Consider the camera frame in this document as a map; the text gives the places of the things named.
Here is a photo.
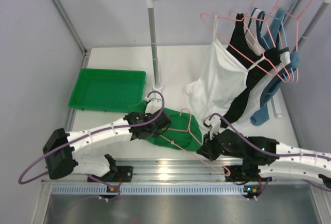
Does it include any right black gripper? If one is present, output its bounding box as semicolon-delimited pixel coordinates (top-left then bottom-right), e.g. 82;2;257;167
197;129;246;161

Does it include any green tank top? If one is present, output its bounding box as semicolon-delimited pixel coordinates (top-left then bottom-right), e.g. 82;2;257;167
147;108;203;152

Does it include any pink wire hanger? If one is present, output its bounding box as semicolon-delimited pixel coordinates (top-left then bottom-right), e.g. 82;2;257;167
160;108;231;177
287;0;314;83

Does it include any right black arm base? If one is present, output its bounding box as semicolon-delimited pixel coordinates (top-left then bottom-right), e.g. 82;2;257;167
225;165;267;183

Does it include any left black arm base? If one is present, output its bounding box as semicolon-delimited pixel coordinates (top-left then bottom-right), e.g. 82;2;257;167
92;166;133;183

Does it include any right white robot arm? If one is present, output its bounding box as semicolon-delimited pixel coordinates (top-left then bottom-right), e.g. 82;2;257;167
197;129;330;189

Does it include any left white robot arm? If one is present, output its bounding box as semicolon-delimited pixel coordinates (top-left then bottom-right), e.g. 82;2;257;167
42;110;172;181

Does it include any white blue trimmed tank top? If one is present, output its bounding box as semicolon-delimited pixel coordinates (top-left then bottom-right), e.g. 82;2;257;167
242;7;290;118

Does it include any black tank top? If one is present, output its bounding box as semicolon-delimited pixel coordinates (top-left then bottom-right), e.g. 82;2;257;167
224;14;280;124

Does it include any pink hanger with black top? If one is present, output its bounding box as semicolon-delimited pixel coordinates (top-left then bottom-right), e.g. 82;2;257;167
229;0;291;83

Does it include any white clothes rack foot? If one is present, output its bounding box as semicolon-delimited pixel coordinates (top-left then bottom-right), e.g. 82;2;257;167
152;84;163;99

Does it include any green plastic tray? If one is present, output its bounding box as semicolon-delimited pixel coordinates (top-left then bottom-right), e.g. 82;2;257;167
69;68;146;113

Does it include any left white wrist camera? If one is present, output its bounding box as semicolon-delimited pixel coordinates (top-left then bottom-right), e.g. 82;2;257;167
145;97;163;114

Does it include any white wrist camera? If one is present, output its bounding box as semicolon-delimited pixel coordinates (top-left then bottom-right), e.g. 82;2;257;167
203;116;221;140
145;97;163;114

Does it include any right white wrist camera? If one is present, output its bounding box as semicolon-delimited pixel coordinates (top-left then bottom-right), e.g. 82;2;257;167
203;116;221;140

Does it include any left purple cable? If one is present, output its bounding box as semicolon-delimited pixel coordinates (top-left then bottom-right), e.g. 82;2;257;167
18;91;166;200

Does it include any purple cable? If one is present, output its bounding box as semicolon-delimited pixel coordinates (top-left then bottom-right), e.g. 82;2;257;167
18;91;166;200
208;113;331;199

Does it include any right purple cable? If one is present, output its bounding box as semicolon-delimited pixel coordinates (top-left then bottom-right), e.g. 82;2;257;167
208;113;331;199

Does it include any aluminium table edge rail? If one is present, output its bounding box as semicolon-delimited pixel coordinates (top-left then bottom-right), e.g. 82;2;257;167
41;156;322;183

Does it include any white slotted cable duct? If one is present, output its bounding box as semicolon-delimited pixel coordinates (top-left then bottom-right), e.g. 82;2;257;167
52;185;261;196

